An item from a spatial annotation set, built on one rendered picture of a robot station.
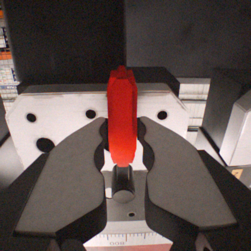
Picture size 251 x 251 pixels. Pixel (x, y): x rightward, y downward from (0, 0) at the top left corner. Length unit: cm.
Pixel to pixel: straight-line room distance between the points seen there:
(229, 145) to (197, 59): 57
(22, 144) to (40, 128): 2
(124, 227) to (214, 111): 18
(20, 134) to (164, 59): 60
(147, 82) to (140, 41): 53
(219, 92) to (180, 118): 8
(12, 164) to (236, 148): 26
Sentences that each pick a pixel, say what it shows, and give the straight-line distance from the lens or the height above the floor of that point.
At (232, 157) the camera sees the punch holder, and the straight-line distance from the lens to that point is 21.
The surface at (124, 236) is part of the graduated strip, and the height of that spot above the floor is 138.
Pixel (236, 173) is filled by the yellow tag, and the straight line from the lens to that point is 23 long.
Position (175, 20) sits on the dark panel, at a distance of 71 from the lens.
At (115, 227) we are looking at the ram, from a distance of 27.
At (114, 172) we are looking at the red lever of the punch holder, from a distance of 16.
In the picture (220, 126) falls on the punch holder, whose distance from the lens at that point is 23.
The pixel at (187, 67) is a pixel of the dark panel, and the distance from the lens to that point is 74.
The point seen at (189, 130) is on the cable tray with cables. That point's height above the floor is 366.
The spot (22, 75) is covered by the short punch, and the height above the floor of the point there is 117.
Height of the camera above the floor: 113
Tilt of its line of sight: 30 degrees up
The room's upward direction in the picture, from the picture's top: 180 degrees counter-clockwise
